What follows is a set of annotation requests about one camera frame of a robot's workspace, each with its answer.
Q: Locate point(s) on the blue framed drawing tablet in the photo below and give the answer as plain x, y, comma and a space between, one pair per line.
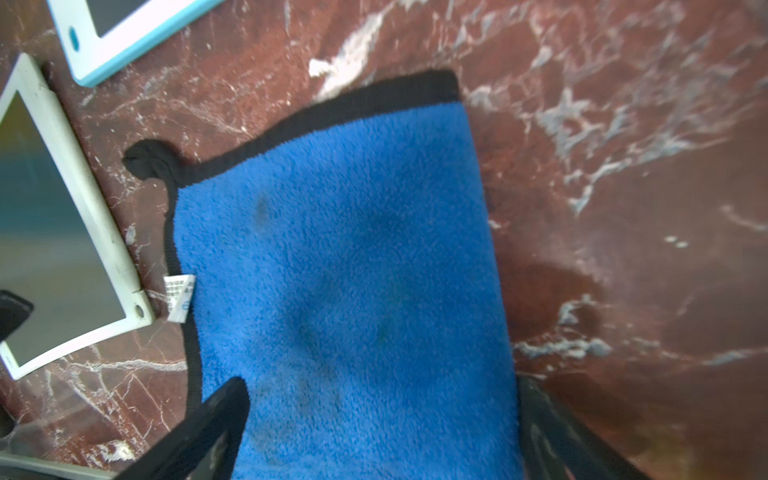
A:
99, 38

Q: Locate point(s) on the blue microfiber cloth black trim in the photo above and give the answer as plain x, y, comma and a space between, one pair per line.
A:
345, 271

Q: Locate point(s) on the white drawing tablet front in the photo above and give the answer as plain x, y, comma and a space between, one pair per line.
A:
65, 268

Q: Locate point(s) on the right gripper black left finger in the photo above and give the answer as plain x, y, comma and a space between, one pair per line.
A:
205, 445

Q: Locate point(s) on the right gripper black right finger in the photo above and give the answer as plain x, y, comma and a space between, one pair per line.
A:
556, 445

